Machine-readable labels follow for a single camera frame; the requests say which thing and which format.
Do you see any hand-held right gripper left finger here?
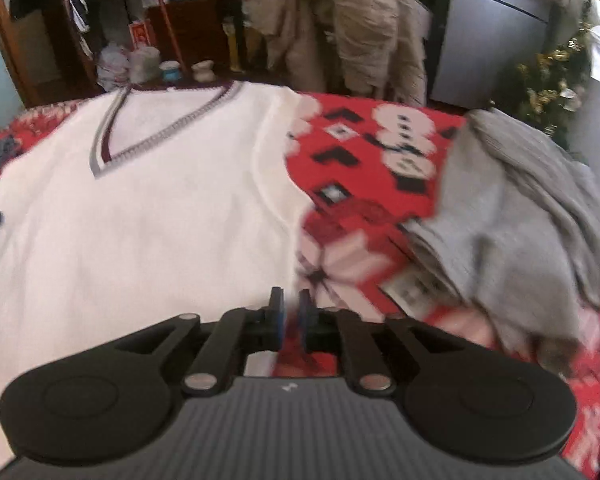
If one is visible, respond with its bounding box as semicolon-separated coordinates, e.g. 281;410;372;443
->
112;286;286;395

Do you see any red white carton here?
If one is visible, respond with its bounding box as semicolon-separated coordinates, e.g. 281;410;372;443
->
129;20;156;51

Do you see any white plastic bag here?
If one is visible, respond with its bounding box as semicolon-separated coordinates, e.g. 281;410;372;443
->
97;45;161;92

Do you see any white sweater with striped trim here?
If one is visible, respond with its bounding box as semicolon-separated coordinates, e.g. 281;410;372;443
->
0;81;323;471

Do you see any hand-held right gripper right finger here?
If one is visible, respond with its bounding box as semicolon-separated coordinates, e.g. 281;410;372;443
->
298;289;473;395

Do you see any red patterned blanket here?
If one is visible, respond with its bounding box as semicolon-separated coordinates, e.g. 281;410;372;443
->
0;91;600;480

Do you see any grey garment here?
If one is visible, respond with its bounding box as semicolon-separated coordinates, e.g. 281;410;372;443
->
405;108;600;376

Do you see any decorated Christmas tree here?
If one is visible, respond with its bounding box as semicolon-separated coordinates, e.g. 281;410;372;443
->
510;10;593;146

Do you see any beige jacket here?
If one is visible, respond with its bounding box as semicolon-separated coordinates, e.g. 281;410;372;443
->
242;0;428;108

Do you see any grey refrigerator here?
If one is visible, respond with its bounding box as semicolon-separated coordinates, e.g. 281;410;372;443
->
427;0;591;111

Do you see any black storage shelf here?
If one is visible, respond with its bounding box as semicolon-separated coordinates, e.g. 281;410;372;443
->
55;0;261;86

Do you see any white ceramic cup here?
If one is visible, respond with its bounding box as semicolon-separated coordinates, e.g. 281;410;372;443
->
191;60;216;84

